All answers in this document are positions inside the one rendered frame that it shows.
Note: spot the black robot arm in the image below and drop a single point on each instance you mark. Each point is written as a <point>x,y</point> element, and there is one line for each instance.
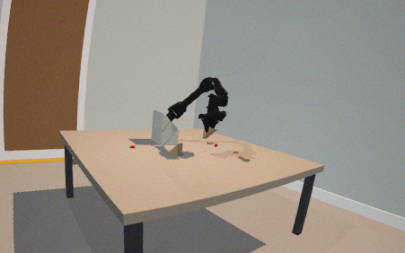
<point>208,84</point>

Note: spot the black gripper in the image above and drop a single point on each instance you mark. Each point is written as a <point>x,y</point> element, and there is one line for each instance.
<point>209,120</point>

